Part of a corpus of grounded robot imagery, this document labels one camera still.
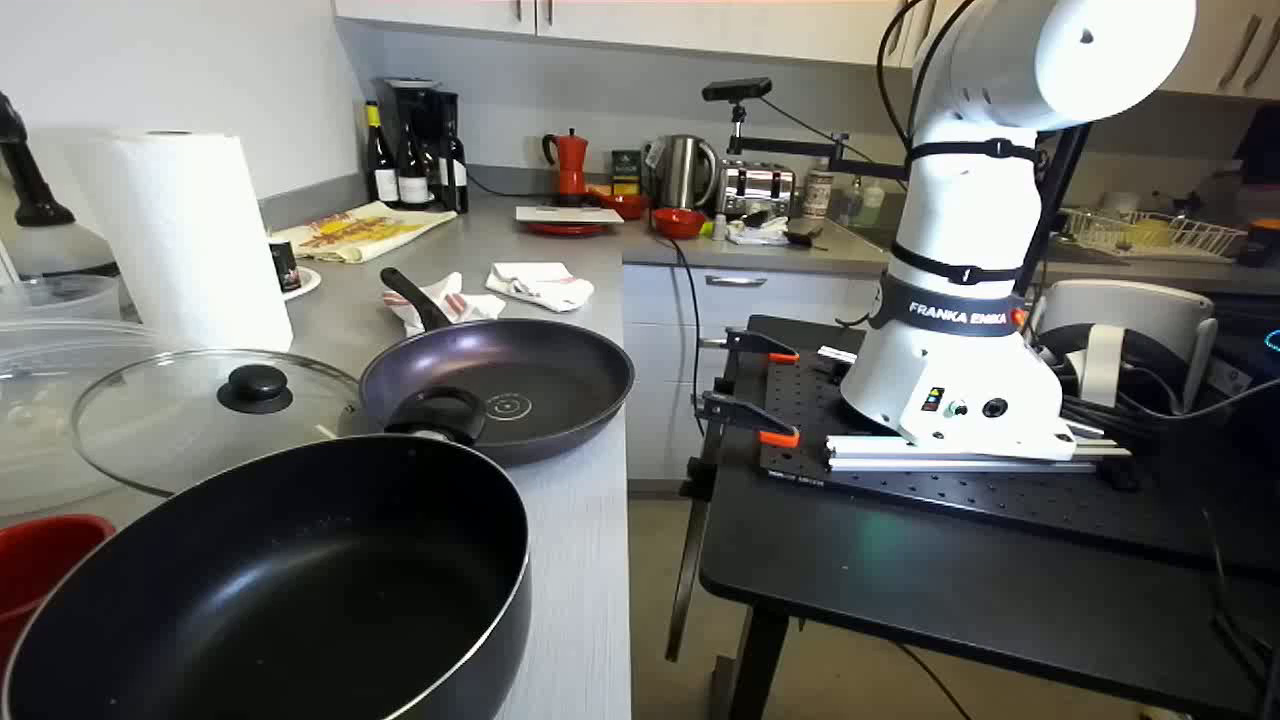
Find black clamp with orange tip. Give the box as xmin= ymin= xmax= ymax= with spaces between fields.
xmin=718 ymin=325 xmax=807 ymax=373
xmin=701 ymin=389 xmax=807 ymax=460

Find glass lid with black knob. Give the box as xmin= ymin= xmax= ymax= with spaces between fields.
xmin=67 ymin=343 xmax=370 ymax=501

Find purple frying pan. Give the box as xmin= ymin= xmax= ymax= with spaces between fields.
xmin=355 ymin=264 xmax=641 ymax=470

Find red cup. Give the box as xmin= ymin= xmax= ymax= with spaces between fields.
xmin=0 ymin=511 xmax=119 ymax=671

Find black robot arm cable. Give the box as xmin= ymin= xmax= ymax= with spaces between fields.
xmin=872 ymin=0 xmax=981 ymax=153

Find black camera stand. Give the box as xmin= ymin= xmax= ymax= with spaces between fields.
xmin=701 ymin=72 xmax=912 ymax=185

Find black coffee machine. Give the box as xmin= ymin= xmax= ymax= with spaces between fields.
xmin=377 ymin=76 xmax=464 ymax=212

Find white cutting board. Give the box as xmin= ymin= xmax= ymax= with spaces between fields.
xmin=510 ymin=202 xmax=628 ymax=233

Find white paper towel roll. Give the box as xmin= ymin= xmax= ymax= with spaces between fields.
xmin=57 ymin=130 xmax=295 ymax=358

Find black pot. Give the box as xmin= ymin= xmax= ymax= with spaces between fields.
xmin=0 ymin=434 xmax=536 ymax=720

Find red bowl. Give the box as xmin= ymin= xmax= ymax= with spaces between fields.
xmin=647 ymin=205 xmax=706 ymax=243

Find spray bottle with black head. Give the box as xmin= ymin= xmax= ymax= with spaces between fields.
xmin=0 ymin=92 xmax=119 ymax=281

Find white dish rack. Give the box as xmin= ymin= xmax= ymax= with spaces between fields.
xmin=1058 ymin=197 xmax=1253 ymax=264

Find white grey headset device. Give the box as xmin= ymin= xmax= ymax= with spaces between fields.
xmin=1028 ymin=277 xmax=1225 ymax=413

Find black kettle power cable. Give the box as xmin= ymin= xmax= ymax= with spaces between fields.
xmin=658 ymin=233 xmax=712 ymax=413

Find red moka pot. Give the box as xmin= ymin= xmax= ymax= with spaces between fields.
xmin=540 ymin=130 xmax=595 ymax=210

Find steel electric kettle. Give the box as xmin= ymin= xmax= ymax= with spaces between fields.
xmin=643 ymin=133 xmax=723 ymax=217

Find crumpled white red-striped towel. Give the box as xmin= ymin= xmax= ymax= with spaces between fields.
xmin=380 ymin=269 xmax=508 ymax=336

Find small white plate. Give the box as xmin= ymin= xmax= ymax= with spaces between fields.
xmin=274 ymin=264 xmax=325 ymax=309

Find folded white red-striped towel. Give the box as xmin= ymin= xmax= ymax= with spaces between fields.
xmin=483 ymin=259 xmax=600 ymax=318

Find dark spice jar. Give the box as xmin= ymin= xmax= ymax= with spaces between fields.
xmin=268 ymin=236 xmax=309 ymax=295

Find clear plastic container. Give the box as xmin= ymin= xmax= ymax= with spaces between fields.
xmin=0 ymin=271 xmax=150 ymax=526

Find white upper cabinets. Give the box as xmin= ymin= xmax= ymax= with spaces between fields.
xmin=333 ymin=0 xmax=1280 ymax=103

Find dark wine bottle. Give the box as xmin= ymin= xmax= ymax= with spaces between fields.
xmin=364 ymin=102 xmax=403 ymax=210
xmin=442 ymin=126 xmax=475 ymax=222

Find black robot table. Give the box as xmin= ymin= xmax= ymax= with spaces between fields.
xmin=658 ymin=312 xmax=1280 ymax=720

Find steel cooking pot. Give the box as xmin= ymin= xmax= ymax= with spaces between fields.
xmin=715 ymin=159 xmax=804 ymax=225

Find red plate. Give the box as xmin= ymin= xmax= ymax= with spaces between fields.
xmin=517 ymin=217 xmax=610 ymax=243

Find white dish cloth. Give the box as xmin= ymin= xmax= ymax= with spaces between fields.
xmin=723 ymin=212 xmax=797 ymax=254

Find white lower cabinet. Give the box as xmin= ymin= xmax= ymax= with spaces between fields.
xmin=618 ymin=259 xmax=889 ymax=489

